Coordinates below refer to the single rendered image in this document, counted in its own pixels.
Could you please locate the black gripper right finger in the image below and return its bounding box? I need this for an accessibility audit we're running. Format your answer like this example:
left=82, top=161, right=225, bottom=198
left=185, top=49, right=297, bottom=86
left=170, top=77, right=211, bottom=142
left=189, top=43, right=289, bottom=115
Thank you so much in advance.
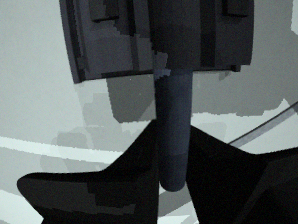
left=185, top=125, right=298, bottom=224

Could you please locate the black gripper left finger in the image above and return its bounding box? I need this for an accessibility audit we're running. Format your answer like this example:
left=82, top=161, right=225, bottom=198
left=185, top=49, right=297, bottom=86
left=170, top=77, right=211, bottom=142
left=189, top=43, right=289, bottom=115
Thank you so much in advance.
left=16, top=119, right=160, bottom=224

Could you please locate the dark blue cylinder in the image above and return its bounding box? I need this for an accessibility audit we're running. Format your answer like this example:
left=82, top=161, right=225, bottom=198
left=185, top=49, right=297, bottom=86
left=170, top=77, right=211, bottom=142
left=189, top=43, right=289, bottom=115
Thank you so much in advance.
left=153, top=68, right=193, bottom=192

